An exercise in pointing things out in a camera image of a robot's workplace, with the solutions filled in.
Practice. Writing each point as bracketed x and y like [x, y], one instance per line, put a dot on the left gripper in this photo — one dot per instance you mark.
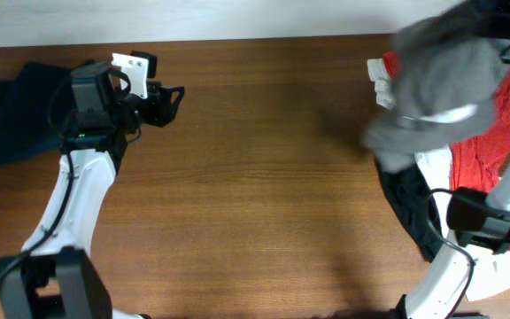
[162, 110]

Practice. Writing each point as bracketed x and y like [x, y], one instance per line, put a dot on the grey cargo shorts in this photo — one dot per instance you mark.
[445, 89]

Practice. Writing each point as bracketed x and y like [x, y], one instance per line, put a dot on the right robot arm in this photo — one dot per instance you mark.
[474, 219]

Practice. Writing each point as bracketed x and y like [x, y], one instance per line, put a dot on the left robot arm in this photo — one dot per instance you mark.
[91, 114]

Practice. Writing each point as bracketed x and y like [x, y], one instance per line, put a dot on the navy blue folded garment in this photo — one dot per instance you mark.
[25, 104]

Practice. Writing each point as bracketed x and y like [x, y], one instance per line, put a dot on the black garment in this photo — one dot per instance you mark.
[407, 194]

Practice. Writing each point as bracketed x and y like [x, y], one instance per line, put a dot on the red t-shirt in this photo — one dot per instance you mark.
[473, 163]

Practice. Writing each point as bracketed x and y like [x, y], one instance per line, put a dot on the white t-shirt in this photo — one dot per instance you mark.
[492, 275]

